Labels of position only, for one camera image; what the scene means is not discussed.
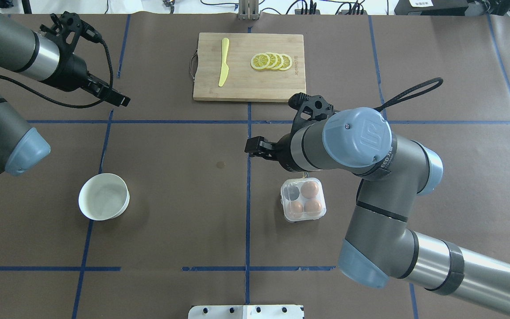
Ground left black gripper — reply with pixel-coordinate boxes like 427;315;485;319
51;54;130;107

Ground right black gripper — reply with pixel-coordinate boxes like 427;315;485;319
245;133;303;172

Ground clear plastic egg box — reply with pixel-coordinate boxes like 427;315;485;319
281;177;327;223

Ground brown egg carried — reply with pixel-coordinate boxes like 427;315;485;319
289;201;304;216

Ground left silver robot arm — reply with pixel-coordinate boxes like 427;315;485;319
0;12;130;176

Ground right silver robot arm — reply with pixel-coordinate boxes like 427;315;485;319
245;107;510;315

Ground brown egg back right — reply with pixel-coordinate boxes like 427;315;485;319
300;180;320;199

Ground brown egg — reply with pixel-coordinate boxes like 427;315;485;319
303;198;324;216
300;180;320;199

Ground brown egg front right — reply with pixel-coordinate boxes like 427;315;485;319
303;198;324;216

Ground yellow plastic knife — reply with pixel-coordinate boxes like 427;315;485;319
218;38;229;87

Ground wooden cutting board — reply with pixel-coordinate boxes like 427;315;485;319
193;32;306;102

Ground yellow lemon slices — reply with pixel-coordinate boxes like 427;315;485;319
250;52;294;71

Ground white paper bowl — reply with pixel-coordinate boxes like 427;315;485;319
77;173;130;221

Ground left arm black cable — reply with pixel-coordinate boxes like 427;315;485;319
0;31;115;109

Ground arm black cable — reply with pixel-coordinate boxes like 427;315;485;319
0;31;115;109
374;77;444;114

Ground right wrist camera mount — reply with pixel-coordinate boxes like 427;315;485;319
288;93;338;136

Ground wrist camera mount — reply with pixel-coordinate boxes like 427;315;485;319
40;12;104;55
288;93;338;136

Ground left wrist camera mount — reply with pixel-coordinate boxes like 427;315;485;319
40;12;104;55

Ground aluminium frame post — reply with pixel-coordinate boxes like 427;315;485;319
237;0;260;20

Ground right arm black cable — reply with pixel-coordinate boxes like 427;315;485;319
374;77;444;114

